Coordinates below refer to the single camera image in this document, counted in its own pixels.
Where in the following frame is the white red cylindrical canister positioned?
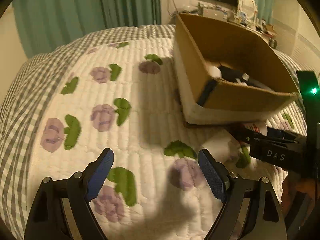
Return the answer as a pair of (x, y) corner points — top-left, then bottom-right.
(244, 121), (267, 136)

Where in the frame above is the white power adapter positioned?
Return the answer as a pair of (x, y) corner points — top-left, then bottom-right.
(200, 129), (240, 164)

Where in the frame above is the black oblong object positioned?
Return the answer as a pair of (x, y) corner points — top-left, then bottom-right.
(218, 65), (272, 91)

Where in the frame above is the white squeeze bottle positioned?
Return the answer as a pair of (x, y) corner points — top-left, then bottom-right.
(206, 65), (222, 79)

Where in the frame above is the brown cardboard box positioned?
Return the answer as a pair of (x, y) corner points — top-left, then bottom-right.
(173, 14), (299, 125)

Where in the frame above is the white louvered wardrobe door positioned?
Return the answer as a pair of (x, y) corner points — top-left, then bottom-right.
(272, 0), (319, 73)

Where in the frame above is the grey gingham blanket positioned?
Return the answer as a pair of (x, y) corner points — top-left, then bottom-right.
(1, 25), (306, 239)

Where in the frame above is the oval white vanity mirror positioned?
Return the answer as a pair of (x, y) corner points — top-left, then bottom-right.
(238, 0), (258, 22)

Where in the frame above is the small silver refrigerator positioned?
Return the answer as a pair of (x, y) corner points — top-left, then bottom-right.
(202, 8), (228, 21)

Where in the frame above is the white floral quilt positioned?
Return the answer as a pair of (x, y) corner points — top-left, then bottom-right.
(24, 37), (308, 240)

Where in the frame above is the large green curtain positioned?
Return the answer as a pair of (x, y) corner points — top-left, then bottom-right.
(13, 0), (161, 58)

